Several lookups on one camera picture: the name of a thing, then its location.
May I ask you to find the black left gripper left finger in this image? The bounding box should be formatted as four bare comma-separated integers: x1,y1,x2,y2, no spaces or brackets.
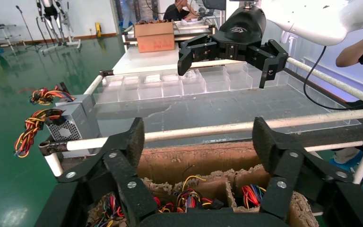
56,117,159,226

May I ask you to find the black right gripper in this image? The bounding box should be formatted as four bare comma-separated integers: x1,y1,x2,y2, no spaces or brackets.
177,5,289,89

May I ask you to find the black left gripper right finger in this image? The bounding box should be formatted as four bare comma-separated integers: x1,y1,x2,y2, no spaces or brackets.
251,116,356,221

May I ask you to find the grey power supply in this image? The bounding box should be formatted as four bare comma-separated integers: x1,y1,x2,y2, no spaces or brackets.
20,82,99,129
14,103,102,159

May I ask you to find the bare person forearm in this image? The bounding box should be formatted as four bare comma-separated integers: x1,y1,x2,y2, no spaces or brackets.
336,26,363,68

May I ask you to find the worn brown cardboard box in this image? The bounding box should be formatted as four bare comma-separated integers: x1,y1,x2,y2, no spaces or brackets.
86,142,320,227

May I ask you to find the clear acrylic divider tray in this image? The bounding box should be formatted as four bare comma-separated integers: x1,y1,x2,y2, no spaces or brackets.
93,62,362,134

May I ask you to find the seated person black shirt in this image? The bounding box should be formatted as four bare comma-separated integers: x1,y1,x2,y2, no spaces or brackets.
163,0,199,22

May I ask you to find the blue shoe cover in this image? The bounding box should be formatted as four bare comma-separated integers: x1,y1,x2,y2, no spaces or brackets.
330,150,363,173

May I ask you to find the small brown shipping carton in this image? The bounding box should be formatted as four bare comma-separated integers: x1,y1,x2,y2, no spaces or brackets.
134,19,176,53

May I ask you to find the white work table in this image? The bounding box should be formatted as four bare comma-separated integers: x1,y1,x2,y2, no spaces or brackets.
112,23,220,76

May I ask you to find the person in blue clothes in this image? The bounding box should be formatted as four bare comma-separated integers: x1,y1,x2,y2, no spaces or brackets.
120,0,140,29

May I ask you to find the white robot on stand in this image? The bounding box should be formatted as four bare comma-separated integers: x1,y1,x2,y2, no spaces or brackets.
35,0,82,52

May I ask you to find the metal desk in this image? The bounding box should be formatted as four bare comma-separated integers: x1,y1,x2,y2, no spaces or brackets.
0,24,26,48

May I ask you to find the black microphone stand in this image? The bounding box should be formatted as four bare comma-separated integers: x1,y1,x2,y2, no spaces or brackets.
15,5,44,51

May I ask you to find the coloured power supply wire bundle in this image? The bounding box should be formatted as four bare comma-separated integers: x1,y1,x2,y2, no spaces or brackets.
241,184,267,209
153,175,225,214
87,192,126,227

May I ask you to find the white pipe table frame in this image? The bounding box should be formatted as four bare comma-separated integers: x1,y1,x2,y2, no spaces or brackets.
39,57,363,185

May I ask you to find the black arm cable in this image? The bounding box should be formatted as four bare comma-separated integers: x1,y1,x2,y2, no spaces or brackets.
302,46,363,111

